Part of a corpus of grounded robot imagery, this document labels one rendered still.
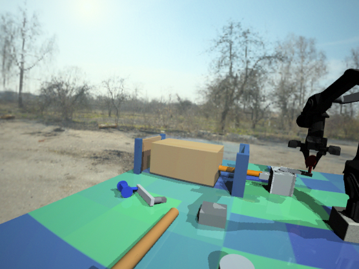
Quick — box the mallet with wooden handle and black head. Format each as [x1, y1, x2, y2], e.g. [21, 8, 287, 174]
[111, 207, 179, 269]

